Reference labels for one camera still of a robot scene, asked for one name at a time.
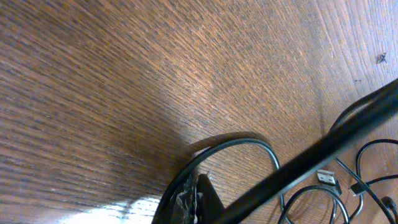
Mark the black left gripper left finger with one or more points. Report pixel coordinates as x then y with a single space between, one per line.
184 200

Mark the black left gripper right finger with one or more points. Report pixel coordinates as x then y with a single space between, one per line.
209 205

